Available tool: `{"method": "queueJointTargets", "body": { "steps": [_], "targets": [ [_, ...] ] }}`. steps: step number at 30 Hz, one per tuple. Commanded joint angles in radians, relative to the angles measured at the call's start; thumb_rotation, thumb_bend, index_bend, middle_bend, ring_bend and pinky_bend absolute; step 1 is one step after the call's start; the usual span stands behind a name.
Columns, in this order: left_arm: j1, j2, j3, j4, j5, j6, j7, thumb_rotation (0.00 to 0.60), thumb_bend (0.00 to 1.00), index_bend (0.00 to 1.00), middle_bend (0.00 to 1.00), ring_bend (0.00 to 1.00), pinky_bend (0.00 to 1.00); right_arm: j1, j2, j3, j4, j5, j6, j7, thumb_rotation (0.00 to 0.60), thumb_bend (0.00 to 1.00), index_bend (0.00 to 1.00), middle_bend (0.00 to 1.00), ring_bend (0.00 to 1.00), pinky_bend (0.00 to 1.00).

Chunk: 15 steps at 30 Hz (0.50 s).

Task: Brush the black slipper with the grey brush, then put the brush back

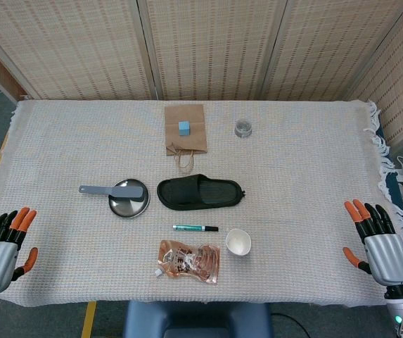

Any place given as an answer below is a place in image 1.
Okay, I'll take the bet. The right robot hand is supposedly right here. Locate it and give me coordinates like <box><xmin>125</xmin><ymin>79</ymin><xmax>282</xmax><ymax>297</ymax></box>
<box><xmin>343</xmin><ymin>199</ymin><xmax>403</xmax><ymax>286</ymax></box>

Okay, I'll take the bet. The bamboo folding screen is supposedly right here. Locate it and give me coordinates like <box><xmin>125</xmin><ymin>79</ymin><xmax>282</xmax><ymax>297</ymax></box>
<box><xmin>0</xmin><ymin>0</ymin><xmax>403</xmax><ymax>147</ymax></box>

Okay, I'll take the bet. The small clear round container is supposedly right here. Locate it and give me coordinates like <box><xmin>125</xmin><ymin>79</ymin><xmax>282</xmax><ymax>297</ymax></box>
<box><xmin>234</xmin><ymin>119</ymin><xmax>253</xmax><ymax>139</ymax></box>

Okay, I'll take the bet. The brown paper bag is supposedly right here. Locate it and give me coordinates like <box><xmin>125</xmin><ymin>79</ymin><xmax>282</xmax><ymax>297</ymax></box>
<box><xmin>164</xmin><ymin>104</ymin><xmax>208</xmax><ymax>174</ymax></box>

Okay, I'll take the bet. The white woven tablecloth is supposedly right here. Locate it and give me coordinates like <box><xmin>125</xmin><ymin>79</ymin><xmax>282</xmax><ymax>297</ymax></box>
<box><xmin>0</xmin><ymin>99</ymin><xmax>403</xmax><ymax>306</ymax></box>

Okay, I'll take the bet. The round steel plate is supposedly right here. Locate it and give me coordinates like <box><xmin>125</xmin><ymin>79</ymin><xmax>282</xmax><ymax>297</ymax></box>
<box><xmin>108</xmin><ymin>178</ymin><xmax>151</xmax><ymax>218</ymax></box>

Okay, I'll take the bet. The white floral paper cup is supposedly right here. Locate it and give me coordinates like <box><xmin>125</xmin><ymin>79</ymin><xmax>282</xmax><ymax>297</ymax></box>
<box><xmin>225</xmin><ymin>228</ymin><xmax>252</xmax><ymax>257</ymax></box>

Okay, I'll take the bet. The black slipper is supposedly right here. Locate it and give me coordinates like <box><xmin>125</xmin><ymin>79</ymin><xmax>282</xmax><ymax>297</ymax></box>
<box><xmin>156</xmin><ymin>173</ymin><xmax>247</xmax><ymax>211</ymax></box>

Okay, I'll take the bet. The green marker pen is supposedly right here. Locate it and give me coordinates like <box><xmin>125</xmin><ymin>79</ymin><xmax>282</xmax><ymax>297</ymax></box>
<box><xmin>172</xmin><ymin>225</ymin><xmax>219</xmax><ymax>232</ymax></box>

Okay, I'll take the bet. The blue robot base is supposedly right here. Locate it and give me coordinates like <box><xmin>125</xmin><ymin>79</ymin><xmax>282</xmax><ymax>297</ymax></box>
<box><xmin>122</xmin><ymin>301</ymin><xmax>274</xmax><ymax>338</ymax></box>

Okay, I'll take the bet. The brown liquid spout pouch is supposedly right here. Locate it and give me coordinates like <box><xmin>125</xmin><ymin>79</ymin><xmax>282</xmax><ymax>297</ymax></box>
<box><xmin>153</xmin><ymin>239</ymin><xmax>221</xmax><ymax>285</ymax></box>

